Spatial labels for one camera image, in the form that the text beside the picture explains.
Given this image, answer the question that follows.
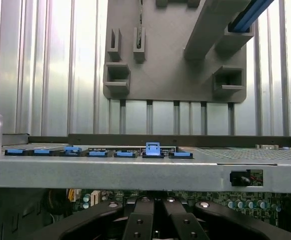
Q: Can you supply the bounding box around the black chassis intrusion switch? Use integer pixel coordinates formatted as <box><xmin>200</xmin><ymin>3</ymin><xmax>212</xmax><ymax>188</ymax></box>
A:
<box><xmin>229</xmin><ymin>169</ymin><xmax>252</xmax><ymax>187</ymax></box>

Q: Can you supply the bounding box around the open black PC case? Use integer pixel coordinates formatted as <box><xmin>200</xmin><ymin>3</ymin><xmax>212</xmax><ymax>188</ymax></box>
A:
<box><xmin>0</xmin><ymin>133</ymin><xmax>291</xmax><ymax>240</ymax></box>

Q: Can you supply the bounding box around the blue slot retention clip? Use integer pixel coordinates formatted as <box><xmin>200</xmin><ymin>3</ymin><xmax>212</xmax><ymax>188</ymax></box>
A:
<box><xmin>168</xmin><ymin>151</ymin><xmax>194</xmax><ymax>160</ymax></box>
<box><xmin>4</xmin><ymin>148</ymin><xmax>32</xmax><ymax>156</ymax></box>
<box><xmin>113</xmin><ymin>150</ymin><xmax>138</xmax><ymax>159</ymax></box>
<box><xmin>86</xmin><ymin>149</ymin><xmax>110</xmax><ymax>158</ymax></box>
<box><xmin>142</xmin><ymin>141</ymin><xmax>165</xmax><ymax>159</ymax></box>
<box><xmin>63</xmin><ymin>145</ymin><xmax>83</xmax><ymax>157</ymax></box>
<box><xmin>32</xmin><ymin>148</ymin><xmax>54</xmax><ymax>156</ymax></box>

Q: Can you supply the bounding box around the green motherboard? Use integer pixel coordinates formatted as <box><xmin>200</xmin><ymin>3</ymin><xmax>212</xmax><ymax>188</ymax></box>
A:
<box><xmin>65</xmin><ymin>188</ymin><xmax>291</xmax><ymax>226</ymax></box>

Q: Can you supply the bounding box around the grey parts rack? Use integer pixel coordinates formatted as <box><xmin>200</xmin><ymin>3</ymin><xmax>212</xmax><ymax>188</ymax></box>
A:
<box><xmin>102</xmin><ymin>0</ymin><xmax>256</xmax><ymax>104</ymax></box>

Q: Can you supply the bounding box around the hard disk in blue caddy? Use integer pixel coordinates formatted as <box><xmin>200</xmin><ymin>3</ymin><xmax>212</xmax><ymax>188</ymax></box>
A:
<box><xmin>228</xmin><ymin>0</ymin><xmax>282</xmax><ymax>34</ymax></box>

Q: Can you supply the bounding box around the beige case handle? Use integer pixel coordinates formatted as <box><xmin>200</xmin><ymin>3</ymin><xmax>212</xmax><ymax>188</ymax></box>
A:
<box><xmin>254</xmin><ymin>143</ymin><xmax>279</xmax><ymax>151</ymax></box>

